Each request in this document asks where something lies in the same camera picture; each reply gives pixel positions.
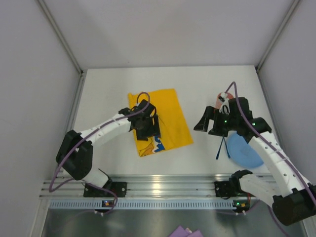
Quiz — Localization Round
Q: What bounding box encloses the yellow cartoon placemat cloth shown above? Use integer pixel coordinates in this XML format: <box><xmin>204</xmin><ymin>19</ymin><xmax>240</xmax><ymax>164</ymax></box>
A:
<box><xmin>134</xmin><ymin>88</ymin><xmax>193</xmax><ymax>157</ymax></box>

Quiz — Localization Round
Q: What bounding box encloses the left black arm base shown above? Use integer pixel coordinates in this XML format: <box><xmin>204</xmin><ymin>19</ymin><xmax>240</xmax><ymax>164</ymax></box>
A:
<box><xmin>83</xmin><ymin>181</ymin><xmax>127</xmax><ymax>198</ymax></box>

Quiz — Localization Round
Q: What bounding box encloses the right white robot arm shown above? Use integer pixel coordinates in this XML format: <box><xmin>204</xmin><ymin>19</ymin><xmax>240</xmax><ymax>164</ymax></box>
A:
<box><xmin>194</xmin><ymin>97</ymin><xmax>316</xmax><ymax>226</ymax></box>

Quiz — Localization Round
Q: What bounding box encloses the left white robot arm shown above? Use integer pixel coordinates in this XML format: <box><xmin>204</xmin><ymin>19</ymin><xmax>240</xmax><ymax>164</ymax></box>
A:
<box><xmin>56</xmin><ymin>99</ymin><xmax>160</xmax><ymax>189</ymax></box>

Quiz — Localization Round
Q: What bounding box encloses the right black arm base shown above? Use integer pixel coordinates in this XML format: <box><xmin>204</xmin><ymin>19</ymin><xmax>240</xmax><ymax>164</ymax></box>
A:
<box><xmin>214</xmin><ymin>181</ymin><xmax>246</xmax><ymax>199</ymax></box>

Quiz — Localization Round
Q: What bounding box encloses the red plastic cup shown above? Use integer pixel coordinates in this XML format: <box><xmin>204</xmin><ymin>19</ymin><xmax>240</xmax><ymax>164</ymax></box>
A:
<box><xmin>215</xmin><ymin>92</ymin><xmax>234</xmax><ymax>109</ymax></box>

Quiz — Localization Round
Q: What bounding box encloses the blue plastic plate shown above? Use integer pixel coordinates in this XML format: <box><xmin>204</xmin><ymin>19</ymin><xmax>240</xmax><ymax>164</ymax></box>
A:
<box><xmin>227</xmin><ymin>133</ymin><xmax>264</xmax><ymax>169</ymax></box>

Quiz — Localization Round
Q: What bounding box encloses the purple cloth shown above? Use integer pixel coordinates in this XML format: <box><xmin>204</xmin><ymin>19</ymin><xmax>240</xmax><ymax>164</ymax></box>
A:
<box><xmin>168</xmin><ymin>226</ymin><xmax>203</xmax><ymax>237</ymax></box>

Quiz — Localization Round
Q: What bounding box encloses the aluminium mounting rail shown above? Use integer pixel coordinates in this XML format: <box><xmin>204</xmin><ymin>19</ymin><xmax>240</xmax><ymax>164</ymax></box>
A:
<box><xmin>39</xmin><ymin>173</ymin><xmax>279</xmax><ymax>198</ymax></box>

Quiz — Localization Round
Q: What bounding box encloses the slotted grey cable duct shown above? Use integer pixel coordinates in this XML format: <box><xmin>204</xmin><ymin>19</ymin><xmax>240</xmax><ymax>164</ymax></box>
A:
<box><xmin>49</xmin><ymin>199</ymin><xmax>249</xmax><ymax>210</ymax></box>

